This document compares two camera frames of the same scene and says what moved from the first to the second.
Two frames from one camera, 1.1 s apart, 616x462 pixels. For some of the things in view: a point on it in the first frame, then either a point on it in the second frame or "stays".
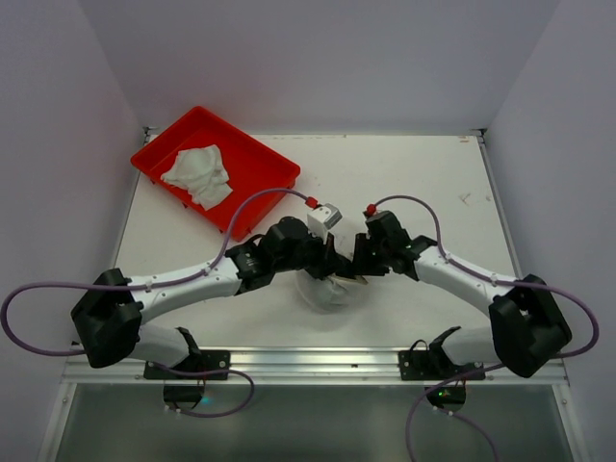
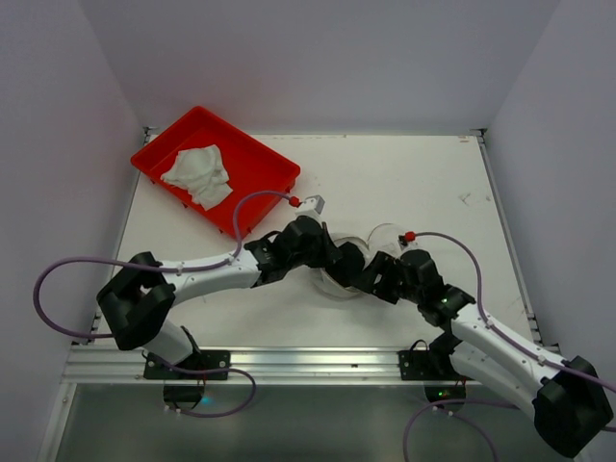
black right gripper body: [364, 255] to [380, 271]
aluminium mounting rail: [126, 364] stays
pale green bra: [200, 172] stays
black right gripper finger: [363, 255] to [381, 275]
